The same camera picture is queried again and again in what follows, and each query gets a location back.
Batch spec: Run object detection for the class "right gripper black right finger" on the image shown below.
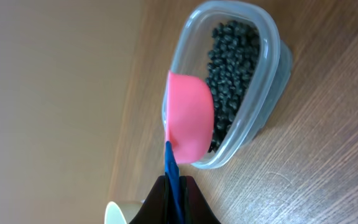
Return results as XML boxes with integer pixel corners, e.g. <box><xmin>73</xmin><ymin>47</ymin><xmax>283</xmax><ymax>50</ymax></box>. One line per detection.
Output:
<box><xmin>180</xmin><ymin>175</ymin><xmax>221</xmax><ymax>224</ymax></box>

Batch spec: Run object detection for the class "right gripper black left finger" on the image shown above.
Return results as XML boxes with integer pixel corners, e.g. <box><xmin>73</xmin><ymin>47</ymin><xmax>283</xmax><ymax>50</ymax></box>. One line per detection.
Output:
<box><xmin>129</xmin><ymin>175</ymin><xmax>170</xmax><ymax>224</ymax></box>

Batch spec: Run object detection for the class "pink scoop with blue handle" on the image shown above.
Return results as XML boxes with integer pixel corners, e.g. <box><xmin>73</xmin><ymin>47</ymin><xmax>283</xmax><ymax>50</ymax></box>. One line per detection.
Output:
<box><xmin>165</xmin><ymin>71</ymin><xmax>214</xmax><ymax>223</ymax></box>

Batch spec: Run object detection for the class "white round bowl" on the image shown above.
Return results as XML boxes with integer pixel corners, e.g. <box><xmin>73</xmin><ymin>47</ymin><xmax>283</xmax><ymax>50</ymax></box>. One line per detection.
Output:
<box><xmin>104</xmin><ymin>201</ymin><xmax>143</xmax><ymax>224</ymax></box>

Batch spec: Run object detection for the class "clear plastic food container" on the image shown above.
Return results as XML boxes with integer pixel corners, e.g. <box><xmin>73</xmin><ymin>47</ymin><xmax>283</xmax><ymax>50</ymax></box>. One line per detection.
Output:
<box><xmin>162</xmin><ymin>1</ymin><xmax>293</xmax><ymax>169</ymax></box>

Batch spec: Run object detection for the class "pile of black beans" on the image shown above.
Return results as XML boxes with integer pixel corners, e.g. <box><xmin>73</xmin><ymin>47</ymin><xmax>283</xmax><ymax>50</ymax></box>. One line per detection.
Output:
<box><xmin>204</xmin><ymin>20</ymin><xmax>260</xmax><ymax>152</ymax></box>

